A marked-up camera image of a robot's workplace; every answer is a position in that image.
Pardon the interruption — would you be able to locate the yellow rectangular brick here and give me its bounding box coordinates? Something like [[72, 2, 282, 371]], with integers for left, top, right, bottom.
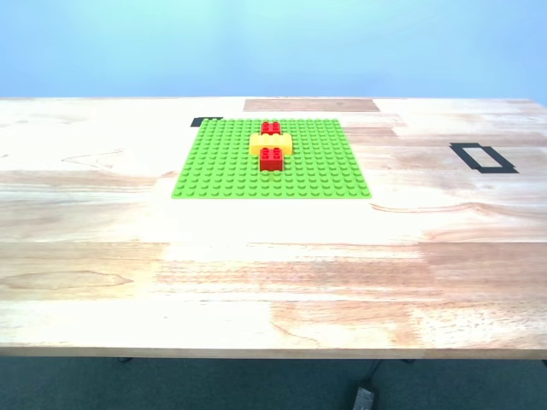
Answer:
[[249, 132, 295, 157]]

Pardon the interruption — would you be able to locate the green studded baseplate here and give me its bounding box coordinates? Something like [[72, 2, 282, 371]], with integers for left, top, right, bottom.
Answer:
[[171, 118, 373, 201]]

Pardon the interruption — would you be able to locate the grey power adapter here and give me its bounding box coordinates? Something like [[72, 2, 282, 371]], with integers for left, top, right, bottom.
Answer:
[[353, 385, 379, 410]]

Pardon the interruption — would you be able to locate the black tape rectangle outline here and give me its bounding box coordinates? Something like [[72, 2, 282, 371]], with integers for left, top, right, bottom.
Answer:
[[449, 142, 521, 175]]

